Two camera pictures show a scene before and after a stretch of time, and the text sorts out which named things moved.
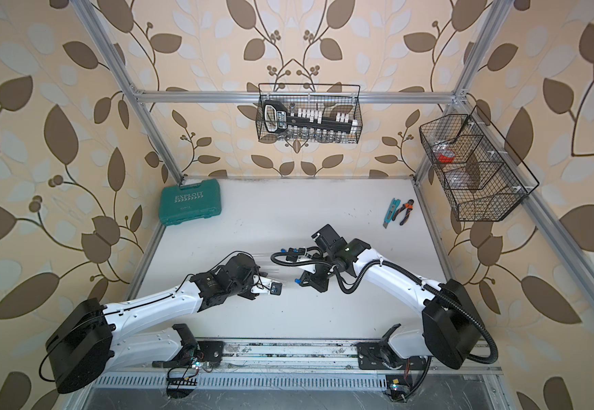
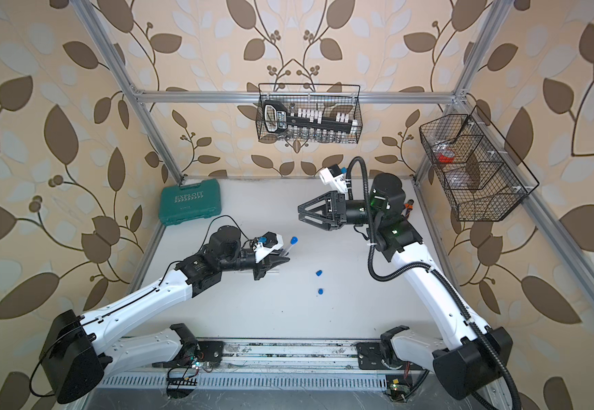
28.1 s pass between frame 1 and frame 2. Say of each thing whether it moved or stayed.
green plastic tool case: stayed
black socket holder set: stayed
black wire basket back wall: stayed
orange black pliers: stayed
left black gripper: moved
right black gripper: moved
